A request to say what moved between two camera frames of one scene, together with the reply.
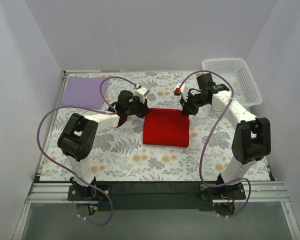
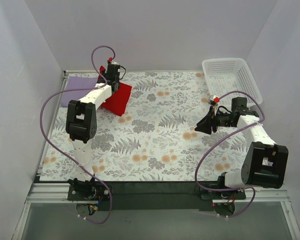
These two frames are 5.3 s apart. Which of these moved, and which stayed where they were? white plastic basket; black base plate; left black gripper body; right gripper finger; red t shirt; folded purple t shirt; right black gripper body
Moved: red t shirt; right black gripper body; right gripper finger; left black gripper body
Stayed: black base plate; folded purple t shirt; white plastic basket
